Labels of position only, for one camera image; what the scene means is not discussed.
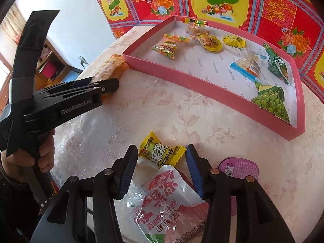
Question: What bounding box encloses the orange biscuit snack packet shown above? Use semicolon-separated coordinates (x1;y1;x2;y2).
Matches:
93;54;129;102

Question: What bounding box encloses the small colourful candy packet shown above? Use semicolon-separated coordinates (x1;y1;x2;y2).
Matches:
151;33;190;60

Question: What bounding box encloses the striped clear candy packet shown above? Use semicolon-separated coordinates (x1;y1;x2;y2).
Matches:
181;18;209;35

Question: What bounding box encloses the green peas snack bag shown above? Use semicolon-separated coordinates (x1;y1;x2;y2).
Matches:
251;80;290;124

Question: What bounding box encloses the yellow quail egg packet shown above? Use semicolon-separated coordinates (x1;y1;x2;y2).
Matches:
197;34;222;52

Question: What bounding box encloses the clear blue-edged cracker packet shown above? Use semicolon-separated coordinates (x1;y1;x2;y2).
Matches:
230;49;267;82

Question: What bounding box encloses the small yellow candy packet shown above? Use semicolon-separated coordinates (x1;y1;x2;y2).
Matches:
223;35;246;49

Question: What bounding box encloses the dark green pea snack packet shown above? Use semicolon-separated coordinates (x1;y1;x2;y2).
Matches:
263;42;289;85

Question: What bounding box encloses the person's left hand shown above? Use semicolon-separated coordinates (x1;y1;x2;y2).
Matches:
1;128;55;183

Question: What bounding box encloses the purple lidded jelly cup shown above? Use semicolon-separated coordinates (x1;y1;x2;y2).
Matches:
218;157;260;215

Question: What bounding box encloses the wooden bookshelf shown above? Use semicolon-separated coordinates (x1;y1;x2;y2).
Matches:
33;39;72;91

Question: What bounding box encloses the white red jelly pouch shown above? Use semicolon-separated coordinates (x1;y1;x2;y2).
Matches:
127;165;209;242

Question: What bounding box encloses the yellow pastry snack packet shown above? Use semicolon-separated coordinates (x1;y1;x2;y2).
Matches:
138;131;186;168

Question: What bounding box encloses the pink shallow cardboard box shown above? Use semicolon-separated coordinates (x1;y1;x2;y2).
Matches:
123;15;305;141

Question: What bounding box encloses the red floral wall sheet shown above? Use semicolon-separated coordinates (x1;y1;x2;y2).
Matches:
96;0;323;99

